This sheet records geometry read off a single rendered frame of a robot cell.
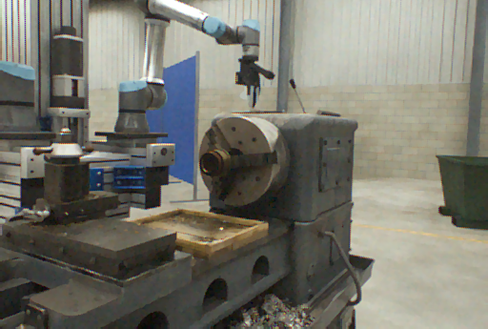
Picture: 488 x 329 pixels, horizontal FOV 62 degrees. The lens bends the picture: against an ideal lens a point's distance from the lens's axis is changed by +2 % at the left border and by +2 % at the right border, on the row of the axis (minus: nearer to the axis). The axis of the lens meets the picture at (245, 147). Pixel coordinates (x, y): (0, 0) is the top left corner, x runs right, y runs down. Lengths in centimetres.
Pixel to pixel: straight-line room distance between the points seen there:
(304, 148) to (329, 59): 1033
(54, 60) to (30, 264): 100
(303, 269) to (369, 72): 1017
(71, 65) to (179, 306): 106
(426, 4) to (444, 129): 317
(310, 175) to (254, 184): 22
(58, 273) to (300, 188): 85
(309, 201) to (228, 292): 46
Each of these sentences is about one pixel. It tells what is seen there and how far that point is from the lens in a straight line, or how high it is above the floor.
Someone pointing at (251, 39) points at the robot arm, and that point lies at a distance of 172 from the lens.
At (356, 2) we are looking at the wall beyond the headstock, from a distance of 1193.
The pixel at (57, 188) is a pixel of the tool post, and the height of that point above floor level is 105.
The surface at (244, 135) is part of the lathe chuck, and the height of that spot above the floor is 117.
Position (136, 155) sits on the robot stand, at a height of 107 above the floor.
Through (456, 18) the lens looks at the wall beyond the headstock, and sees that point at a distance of 1160.
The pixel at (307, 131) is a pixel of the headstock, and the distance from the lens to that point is 142.
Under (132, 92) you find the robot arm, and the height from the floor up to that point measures 133.
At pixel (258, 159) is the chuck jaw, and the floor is 110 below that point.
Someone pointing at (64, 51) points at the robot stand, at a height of 147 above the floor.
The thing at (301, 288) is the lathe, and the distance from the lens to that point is 153.
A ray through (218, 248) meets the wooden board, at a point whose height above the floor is 89.
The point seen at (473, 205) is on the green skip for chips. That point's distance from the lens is 576.
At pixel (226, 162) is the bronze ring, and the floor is 109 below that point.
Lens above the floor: 120
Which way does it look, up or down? 3 degrees down
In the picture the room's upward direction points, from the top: 2 degrees clockwise
